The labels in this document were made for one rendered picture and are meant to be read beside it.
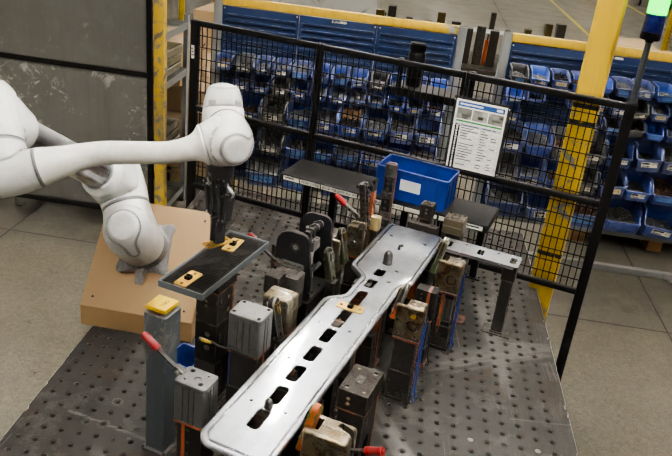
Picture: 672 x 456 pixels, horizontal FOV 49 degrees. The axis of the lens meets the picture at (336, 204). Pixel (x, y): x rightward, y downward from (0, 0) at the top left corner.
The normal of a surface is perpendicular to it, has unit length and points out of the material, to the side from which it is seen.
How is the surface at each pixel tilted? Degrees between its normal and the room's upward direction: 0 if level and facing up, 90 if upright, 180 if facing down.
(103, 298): 49
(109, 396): 0
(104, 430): 0
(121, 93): 90
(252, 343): 90
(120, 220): 54
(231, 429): 0
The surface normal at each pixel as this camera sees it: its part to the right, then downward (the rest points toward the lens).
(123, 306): -0.04, -0.31
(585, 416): 0.11, -0.91
